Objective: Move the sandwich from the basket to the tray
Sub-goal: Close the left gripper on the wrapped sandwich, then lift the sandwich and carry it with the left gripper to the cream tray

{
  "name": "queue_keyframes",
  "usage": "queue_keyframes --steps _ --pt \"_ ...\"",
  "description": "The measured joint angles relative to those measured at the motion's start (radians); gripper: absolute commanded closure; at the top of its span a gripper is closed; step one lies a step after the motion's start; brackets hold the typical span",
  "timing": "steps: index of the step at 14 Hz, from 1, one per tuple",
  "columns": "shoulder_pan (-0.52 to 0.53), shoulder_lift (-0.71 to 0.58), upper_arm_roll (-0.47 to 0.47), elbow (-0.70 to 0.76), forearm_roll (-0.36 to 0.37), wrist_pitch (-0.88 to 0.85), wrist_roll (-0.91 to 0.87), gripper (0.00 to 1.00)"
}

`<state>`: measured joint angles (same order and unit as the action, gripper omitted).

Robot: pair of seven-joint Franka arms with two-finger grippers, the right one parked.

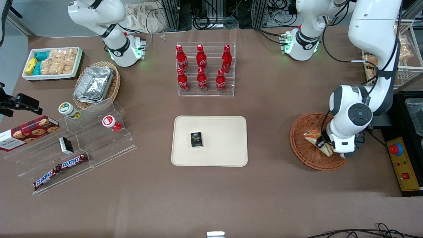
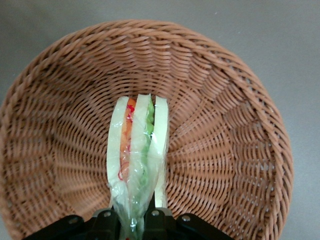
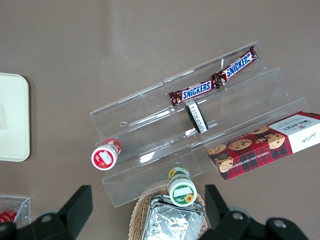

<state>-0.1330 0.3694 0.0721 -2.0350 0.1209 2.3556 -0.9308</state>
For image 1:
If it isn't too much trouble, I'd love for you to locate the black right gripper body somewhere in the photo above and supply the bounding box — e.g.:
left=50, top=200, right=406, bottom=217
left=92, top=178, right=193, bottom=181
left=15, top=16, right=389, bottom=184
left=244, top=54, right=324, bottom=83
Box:
left=0, top=83, right=15, bottom=118

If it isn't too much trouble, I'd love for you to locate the triangular sandwich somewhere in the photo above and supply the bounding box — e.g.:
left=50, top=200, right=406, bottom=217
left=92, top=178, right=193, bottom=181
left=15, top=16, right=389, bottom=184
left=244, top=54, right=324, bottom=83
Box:
left=303, top=130, right=333, bottom=157

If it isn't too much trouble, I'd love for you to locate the brown round wicker basket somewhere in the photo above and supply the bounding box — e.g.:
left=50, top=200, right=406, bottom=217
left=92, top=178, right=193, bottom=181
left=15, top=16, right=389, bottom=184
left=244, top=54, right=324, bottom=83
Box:
left=290, top=112, right=353, bottom=171

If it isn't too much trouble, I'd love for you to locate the silver foil tray stack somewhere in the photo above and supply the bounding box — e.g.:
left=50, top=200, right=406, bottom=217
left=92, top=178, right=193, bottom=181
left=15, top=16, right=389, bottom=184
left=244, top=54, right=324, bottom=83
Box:
left=73, top=66, right=115, bottom=104

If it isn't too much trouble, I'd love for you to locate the tan oval wicker basket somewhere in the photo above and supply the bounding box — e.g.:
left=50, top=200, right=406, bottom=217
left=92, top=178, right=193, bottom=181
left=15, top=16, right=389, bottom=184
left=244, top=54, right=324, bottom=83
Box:
left=73, top=61, right=121, bottom=110

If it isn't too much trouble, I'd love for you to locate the cream rectangular tray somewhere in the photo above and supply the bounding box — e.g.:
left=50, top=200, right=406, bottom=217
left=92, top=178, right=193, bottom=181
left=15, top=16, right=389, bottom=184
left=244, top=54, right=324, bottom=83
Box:
left=171, top=115, right=248, bottom=167

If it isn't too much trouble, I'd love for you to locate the red tartan cookie box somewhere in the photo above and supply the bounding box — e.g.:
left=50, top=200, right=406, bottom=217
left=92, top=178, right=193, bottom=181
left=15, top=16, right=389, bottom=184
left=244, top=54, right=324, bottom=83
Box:
left=0, top=115, right=60, bottom=152

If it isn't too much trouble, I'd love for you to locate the green-lid white cup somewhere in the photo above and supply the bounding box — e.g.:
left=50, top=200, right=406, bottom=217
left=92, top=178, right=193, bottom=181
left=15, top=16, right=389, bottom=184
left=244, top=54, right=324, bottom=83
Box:
left=58, top=102, right=82, bottom=120

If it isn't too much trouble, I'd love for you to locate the yellow snack packet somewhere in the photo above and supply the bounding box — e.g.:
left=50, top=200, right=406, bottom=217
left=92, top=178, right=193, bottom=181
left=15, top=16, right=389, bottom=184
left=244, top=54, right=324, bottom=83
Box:
left=25, top=57, right=39, bottom=75

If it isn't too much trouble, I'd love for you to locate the clear rice cracker bag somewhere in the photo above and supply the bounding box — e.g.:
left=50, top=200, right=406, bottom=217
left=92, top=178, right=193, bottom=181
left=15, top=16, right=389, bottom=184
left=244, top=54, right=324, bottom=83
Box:
left=40, top=58, right=76, bottom=75
left=49, top=48, right=78, bottom=63

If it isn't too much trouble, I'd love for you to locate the black white-edged small box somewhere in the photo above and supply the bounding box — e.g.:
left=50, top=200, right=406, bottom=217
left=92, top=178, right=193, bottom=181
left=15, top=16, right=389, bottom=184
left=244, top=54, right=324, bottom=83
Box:
left=58, top=137, right=74, bottom=155

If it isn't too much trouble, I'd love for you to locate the white rectangular snack bin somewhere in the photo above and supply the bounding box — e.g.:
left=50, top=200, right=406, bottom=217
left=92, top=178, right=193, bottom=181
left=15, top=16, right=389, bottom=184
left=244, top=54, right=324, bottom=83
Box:
left=22, top=47, right=83, bottom=81

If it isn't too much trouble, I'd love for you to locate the black equipment base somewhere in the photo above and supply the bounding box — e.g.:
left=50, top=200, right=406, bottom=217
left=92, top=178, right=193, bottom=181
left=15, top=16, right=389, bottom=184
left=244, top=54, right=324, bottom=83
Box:
left=368, top=92, right=423, bottom=197

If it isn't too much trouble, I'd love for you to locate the snickers chocolate bar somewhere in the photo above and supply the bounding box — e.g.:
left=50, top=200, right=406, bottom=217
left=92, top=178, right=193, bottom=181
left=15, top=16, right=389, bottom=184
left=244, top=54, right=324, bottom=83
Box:
left=59, top=153, right=89, bottom=170
left=33, top=165, right=63, bottom=191

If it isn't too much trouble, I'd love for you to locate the yellow emergency stop box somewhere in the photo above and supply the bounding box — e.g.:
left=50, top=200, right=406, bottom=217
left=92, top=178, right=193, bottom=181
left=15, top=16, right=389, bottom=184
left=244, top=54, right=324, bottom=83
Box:
left=386, top=137, right=421, bottom=192

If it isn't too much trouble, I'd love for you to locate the clear acrylic stepped shelf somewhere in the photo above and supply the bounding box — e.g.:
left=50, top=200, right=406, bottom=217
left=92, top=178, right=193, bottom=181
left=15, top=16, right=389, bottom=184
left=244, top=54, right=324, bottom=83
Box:
left=4, top=98, right=137, bottom=195

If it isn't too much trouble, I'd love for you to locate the red-lid cup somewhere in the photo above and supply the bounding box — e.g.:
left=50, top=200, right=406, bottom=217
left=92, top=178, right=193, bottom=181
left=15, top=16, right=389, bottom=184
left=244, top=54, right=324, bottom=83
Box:
left=102, top=115, right=122, bottom=132

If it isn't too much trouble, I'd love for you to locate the clear plastic container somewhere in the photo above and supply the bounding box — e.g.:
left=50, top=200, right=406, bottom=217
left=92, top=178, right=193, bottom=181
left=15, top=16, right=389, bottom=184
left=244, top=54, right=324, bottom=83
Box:
left=405, top=98, right=423, bottom=137

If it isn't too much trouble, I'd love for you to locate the black stand pole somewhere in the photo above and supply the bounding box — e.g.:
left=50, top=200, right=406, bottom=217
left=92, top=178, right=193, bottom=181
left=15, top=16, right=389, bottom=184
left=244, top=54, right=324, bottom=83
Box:
left=0, top=0, right=23, bottom=47

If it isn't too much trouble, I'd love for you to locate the red cola bottle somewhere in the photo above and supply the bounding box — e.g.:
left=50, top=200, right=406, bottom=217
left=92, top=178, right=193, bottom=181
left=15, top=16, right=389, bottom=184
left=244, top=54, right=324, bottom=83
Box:
left=176, top=45, right=189, bottom=73
left=221, top=45, right=232, bottom=74
left=177, top=68, right=190, bottom=93
left=216, top=69, right=227, bottom=94
left=197, top=67, right=209, bottom=92
left=196, top=45, right=208, bottom=72

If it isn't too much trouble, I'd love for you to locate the clear acrylic bottle rack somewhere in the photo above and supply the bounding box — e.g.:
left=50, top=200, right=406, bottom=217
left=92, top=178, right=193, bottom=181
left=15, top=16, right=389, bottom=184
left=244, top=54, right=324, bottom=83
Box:
left=176, top=42, right=237, bottom=97

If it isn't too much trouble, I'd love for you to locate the black gold-print small box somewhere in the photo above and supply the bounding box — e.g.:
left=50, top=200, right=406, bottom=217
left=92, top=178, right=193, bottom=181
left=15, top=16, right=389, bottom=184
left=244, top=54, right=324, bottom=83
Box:
left=190, top=132, right=203, bottom=148

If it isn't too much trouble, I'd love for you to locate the beige cloth bag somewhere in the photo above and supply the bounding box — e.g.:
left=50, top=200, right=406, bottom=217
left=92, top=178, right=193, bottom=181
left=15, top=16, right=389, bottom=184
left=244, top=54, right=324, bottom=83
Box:
left=123, top=3, right=166, bottom=34

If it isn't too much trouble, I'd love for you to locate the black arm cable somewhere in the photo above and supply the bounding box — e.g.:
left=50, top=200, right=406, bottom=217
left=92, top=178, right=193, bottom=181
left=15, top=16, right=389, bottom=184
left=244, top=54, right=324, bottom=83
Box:
left=322, top=0, right=403, bottom=97

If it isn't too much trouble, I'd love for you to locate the white wire rack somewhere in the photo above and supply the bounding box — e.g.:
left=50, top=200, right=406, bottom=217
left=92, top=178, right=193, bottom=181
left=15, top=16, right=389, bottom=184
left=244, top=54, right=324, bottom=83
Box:
left=361, top=19, right=423, bottom=94

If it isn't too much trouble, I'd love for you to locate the black floor cable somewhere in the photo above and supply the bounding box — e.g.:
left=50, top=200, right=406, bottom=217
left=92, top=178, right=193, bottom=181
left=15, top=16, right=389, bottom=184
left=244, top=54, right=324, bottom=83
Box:
left=306, top=223, right=423, bottom=238

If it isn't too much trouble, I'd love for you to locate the black base cable bundle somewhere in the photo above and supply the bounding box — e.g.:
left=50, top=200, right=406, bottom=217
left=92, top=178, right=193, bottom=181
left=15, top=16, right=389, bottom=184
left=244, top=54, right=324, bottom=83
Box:
left=254, top=28, right=288, bottom=45

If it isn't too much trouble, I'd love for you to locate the aluminium frame post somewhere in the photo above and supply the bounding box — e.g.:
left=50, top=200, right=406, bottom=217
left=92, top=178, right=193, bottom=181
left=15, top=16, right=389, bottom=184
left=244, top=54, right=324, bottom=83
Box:
left=161, top=0, right=181, bottom=32
left=250, top=0, right=267, bottom=29

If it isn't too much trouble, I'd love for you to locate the black coiled cable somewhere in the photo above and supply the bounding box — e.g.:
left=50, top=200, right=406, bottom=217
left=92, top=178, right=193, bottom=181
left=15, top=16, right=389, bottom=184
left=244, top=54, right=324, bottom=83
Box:
left=193, top=12, right=211, bottom=31

